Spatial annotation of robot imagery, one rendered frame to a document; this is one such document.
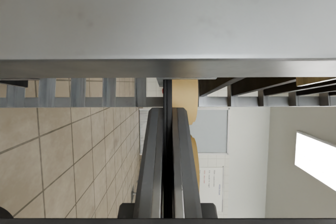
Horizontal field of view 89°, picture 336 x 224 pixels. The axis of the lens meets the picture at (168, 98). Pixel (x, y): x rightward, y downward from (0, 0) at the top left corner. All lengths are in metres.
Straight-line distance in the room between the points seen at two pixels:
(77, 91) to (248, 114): 4.04
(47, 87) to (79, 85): 0.10
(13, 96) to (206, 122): 3.77
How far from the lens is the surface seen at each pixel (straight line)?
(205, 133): 4.18
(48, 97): 0.62
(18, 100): 0.67
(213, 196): 4.84
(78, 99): 0.57
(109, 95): 0.53
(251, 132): 4.48
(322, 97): 0.67
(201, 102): 0.51
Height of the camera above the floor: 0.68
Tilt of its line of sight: level
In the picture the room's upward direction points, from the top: 90 degrees clockwise
